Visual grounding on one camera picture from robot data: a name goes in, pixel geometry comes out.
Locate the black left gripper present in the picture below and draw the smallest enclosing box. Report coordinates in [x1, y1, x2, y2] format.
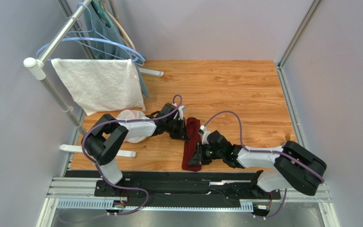
[165, 117, 190, 141]

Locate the dark red cloth napkin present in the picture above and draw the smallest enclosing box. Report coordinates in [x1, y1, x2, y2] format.
[181, 117, 201, 172]

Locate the wooden handled fork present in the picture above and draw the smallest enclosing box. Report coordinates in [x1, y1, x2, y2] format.
[285, 130, 291, 141]

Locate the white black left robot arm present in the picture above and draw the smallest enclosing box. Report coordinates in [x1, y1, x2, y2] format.
[81, 103, 189, 184]

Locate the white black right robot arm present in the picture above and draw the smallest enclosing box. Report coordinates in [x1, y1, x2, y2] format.
[188, 127, 327, 196]

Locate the white mesh laundry bag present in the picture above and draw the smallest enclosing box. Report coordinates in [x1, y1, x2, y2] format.
[115, 110, 155, 143]

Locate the white towel on rack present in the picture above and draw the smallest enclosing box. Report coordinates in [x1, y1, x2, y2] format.
[51, 58, 145, 116]

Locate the teal garment on hanger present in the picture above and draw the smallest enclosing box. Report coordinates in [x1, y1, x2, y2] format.
[83, 0, 151, 100]

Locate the beige wooden hanger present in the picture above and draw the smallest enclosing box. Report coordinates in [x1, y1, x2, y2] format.
[100, 0, 136, 50]

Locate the metal clothes drying rack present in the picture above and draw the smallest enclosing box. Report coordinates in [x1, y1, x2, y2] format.
[23, 0, 163, 160]

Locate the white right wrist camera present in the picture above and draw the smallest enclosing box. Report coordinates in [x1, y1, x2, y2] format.
[198, 125, 211, 144]

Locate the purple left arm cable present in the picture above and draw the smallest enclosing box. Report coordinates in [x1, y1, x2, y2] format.
[80, 94, 183, 216]

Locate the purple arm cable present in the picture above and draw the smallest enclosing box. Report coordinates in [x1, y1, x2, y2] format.
[202, 110, 325, 220]
[80, 94, 183, 216]

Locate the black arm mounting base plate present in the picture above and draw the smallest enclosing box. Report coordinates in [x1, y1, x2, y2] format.
[65, 170, 284, 208]

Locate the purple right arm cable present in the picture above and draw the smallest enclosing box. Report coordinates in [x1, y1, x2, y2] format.
[202, 110, 325, 220]

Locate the blue wire hanger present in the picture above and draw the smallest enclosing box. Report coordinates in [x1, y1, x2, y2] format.
[35, 2, 147, 67]

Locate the aluminium frame rail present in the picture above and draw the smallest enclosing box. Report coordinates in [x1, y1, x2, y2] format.
[37, 171, 339, 227]

